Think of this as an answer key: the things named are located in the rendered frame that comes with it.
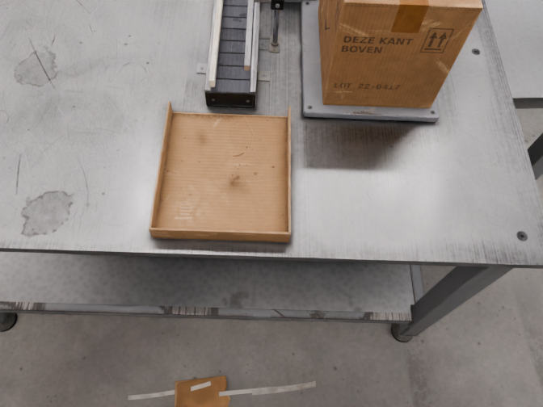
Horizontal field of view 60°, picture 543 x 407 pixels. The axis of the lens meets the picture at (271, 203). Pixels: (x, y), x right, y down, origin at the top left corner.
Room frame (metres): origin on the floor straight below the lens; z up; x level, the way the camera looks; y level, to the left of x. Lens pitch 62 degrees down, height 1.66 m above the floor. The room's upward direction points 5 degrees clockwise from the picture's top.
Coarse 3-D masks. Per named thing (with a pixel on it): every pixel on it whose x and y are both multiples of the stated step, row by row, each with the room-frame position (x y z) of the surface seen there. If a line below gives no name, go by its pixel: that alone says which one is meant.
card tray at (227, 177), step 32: (192, 128) 0.60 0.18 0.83; (224, 128) 0.61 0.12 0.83; (256, 128) 0.62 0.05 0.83; (288, 128) 0.60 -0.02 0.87; (160, 160) 0.49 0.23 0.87; (192, 160) 0.52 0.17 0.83; (224, 160) 0.53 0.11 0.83; (256, 160) 0.53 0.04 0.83; (288, 160) 0.52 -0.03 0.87; (160, 192) 0.44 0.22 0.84; (192, 192) 0.45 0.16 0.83; (224, 192) 0.45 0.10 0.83; (256, 192) 0.46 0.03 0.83; (288, 192) 0.44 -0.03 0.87; (160, 224) 0.37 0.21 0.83; (192, 224) 0.38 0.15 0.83; (224, 224) 0.38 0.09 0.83; (256, 224) 0.39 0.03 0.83; (288, 224) 0.38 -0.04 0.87
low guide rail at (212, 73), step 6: (222, 0) 0.92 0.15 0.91; (222, 6) 0.91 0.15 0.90; (216, 12) 0.87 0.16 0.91; (216, 18) 0.85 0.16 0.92; (216, 24) 0.83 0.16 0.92; (216, 30) 0.81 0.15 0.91; (216, 36) 0.79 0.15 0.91; (216, 42) 0.78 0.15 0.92; (216, 48) 0.76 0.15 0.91; (216, 54) 0.74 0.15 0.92; (216, 60) 0.73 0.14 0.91; (210, 66) 0.71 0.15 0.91; (216, 66) 0.71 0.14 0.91; (210, 72) 0.69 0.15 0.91; (216, 72) 0.70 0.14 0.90; (210, 78) 0.67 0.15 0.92; (210, 84) 0.67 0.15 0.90
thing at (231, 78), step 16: (224, 0) 0.95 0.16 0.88; (240, 0) 0.96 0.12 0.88; (224, 16) 0.90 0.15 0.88; (240, 16) 0.90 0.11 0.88; (224, 32) 0.85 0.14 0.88; (240, 32) 0.85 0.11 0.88; (224, 48) 0.79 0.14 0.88; (240, 48) 0.80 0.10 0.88; (224, 64) 0.75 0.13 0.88; (240, 64) 0.75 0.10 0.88; (224, 80) 0.70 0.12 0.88; (240, 80) 0.71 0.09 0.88
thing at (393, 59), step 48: (336, 0) 0.76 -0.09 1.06; (384, 0) 0.69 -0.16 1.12; (432, 0) 0.70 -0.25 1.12; (480, 0) 0.72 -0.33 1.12; (336, 48) 0.68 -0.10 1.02; (384, 48) 0.69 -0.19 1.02; (432, 48) 0.69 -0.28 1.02; (336, 96) 0.68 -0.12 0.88; (384, 96) 0.69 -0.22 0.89; (432, 96) 0.70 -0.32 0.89
